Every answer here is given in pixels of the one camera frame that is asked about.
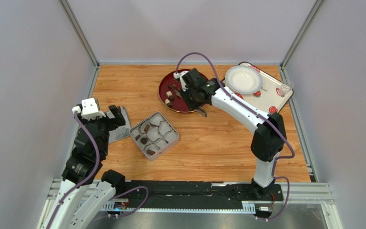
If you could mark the clear plastic cup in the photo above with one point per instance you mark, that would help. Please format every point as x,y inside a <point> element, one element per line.
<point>285,87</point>

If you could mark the white square chocolate left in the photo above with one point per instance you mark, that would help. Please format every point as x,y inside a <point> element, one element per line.
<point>168,93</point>

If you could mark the metal tongs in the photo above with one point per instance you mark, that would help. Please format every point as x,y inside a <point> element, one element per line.
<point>185,102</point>

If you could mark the brown chocolate bar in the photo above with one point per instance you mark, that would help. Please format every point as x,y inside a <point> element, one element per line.
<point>150,152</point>
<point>146,128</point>

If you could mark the square tin box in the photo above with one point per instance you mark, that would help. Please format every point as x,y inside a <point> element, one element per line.
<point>162,136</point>

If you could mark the white paper bowl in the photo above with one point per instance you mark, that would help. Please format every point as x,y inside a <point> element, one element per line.
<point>244,79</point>

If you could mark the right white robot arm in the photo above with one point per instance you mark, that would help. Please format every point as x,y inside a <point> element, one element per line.
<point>267,129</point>

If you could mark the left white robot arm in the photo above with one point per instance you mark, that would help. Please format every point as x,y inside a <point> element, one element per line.
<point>90,149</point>

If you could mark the red round tray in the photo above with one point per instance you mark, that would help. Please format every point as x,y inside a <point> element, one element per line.
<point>163,88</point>

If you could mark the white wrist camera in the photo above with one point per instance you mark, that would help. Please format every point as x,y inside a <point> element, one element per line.
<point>89,109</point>
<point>178,76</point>

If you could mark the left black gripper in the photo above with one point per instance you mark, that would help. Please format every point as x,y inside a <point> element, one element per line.
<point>116,110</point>

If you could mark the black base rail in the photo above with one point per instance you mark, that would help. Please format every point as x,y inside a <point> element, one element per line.
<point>195,195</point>

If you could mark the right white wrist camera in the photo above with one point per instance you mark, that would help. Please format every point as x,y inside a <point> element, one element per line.
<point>178,76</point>

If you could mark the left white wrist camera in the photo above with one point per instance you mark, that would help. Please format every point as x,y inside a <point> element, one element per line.
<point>89,109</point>

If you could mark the strawberry pattern tray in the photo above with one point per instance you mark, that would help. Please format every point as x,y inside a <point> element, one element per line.
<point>267,99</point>

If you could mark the dark chocolate bottom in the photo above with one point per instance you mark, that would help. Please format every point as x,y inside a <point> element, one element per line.
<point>144,140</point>

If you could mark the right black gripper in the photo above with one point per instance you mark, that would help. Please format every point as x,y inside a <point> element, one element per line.
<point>197,103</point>

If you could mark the silver tin lid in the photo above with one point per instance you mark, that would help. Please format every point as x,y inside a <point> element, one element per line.
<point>122,131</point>

